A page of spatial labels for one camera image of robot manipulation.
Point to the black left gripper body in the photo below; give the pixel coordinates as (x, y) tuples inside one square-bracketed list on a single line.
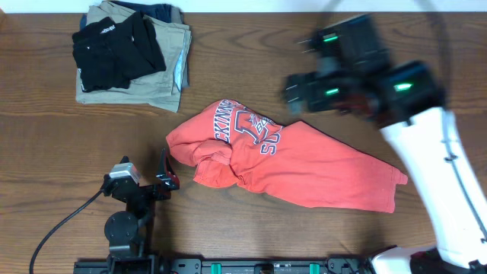
[(146, 191)]

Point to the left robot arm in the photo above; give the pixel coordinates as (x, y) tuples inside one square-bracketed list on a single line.
[(129, 231)]

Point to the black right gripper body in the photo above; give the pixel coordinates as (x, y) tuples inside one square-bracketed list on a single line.
[(295, 93)]

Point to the navy folded garment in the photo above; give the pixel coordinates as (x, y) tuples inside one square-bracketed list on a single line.
[(118, 11)]

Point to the orange soccer t-shirt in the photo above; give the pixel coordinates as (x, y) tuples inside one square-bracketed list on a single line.
[(230, 145)]

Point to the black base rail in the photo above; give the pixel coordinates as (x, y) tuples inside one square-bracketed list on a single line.
[(333, 264)]

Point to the black folded garment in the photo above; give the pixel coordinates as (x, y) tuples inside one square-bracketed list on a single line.
[(110, 55)]

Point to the grey folded garment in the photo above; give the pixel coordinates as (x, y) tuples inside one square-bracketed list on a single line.
[(185, 76)]

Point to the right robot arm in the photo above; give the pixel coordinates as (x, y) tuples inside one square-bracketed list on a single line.
[(355, 74)]

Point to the khaki folded pants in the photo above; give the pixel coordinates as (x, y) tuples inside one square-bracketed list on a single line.
[(160, 89)]

